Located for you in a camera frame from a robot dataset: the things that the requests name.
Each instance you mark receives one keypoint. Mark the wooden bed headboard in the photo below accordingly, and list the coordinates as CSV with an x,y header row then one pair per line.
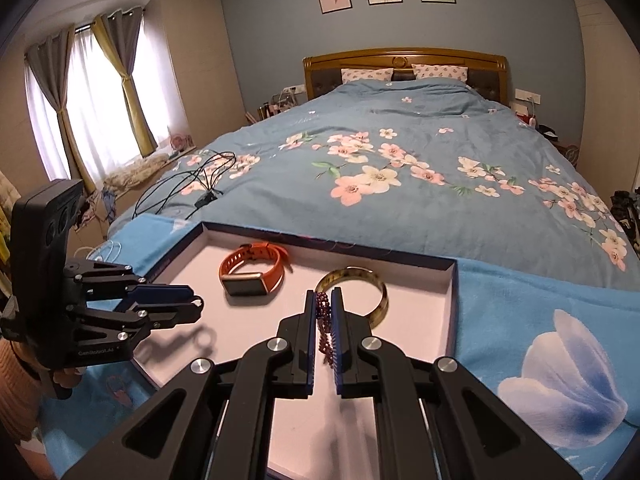
x,y
400,55

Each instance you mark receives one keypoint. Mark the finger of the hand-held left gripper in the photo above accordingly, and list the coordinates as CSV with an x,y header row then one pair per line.
x,y
165,292
170,313

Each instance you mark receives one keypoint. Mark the blue tulip print blanket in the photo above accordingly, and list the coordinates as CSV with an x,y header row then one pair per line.
x,y
500,320

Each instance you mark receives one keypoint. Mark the white wall socket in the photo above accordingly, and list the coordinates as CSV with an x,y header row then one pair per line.
x,y
296,88
527,95

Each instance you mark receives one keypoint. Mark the floral blue quilt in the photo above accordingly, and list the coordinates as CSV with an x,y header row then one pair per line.
x,y
425,125

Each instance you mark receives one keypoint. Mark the small pink fan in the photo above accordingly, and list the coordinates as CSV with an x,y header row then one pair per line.
x,y
180,142

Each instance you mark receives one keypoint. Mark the dark clutter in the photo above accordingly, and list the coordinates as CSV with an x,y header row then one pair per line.
x,y
627,220

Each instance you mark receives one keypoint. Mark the orange smartwatch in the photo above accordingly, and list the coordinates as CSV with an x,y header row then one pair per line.
x,y
241,285

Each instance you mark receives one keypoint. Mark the person's left hand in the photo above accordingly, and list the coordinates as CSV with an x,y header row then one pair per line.
x,y
69,375

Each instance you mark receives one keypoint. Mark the cream fluffy throw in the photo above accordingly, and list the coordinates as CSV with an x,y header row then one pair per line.
x,y
135,172

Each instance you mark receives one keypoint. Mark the bedside cosmetic bottles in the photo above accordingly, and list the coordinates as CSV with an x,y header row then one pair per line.
x,y
272,107

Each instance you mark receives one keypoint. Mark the yellow grey curtain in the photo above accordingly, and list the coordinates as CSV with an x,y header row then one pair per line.
x,y
135,110

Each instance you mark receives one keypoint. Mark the wooden nightstand with clutter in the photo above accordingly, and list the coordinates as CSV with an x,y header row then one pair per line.
x,y
565,147

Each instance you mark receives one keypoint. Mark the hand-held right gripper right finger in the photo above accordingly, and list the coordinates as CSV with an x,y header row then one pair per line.
x,y
340,350

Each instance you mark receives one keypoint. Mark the dark blue shallow box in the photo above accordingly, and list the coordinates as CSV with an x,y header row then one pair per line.
x,y
200,260

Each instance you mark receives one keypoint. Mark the yellow brown bangle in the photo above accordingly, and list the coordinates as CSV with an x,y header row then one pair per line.
x,y
383,305

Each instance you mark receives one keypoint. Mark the white sheer curtain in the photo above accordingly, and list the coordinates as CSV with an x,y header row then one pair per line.
x,y
160,85
95,100

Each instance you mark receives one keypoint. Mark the spotted white pillow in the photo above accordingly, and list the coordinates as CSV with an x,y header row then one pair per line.
x,y
440,72
365,75

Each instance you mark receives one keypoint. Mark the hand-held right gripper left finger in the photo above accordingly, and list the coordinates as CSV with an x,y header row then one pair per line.
x,y
313,350

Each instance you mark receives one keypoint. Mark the patterned cloth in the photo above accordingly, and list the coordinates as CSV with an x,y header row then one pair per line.
x,y
95,207

